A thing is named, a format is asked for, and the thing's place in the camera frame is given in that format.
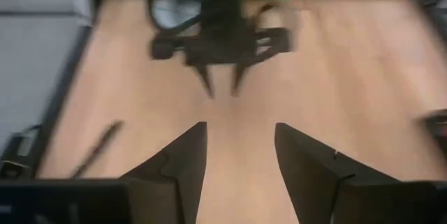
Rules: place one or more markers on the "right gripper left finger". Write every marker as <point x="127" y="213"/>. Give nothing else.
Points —
<point x="174" y="182"/>

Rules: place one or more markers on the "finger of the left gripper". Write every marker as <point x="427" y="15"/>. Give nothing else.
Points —
<point x="207" y="77"/>
<point x="238" y="77"/>

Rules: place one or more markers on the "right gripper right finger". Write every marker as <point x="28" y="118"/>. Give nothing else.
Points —
<point x="307" y="182"/>

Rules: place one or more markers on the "black pen with white print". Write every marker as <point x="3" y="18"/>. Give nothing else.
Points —
<point x="97" y="147"/>

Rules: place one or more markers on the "black table-level camera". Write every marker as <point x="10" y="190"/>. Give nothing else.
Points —
<point x="17" y="161"/>

